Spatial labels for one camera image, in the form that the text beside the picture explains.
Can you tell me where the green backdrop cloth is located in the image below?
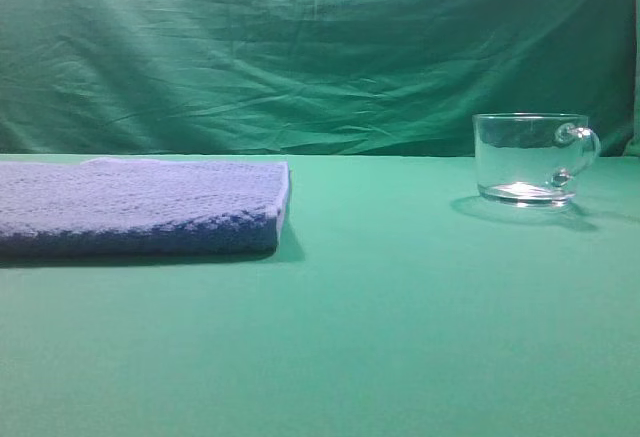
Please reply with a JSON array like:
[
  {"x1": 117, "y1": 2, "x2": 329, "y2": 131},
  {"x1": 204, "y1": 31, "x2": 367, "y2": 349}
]
[{"x1": 1, "y1": 0, "x2": 639, "y2": 156}]

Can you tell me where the blue waffle-weave towel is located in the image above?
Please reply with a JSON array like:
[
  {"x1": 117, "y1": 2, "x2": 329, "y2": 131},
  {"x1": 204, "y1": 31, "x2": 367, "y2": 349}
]
[{"x1": 1, "y1": 158, "x2": 290, "y2": 259}]

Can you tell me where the transparent glass cup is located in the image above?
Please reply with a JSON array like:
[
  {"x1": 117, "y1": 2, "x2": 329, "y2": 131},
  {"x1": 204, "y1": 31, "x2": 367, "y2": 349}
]
[{"x1": 472, "y1": 113, "x2": 601, "y2": 207}]

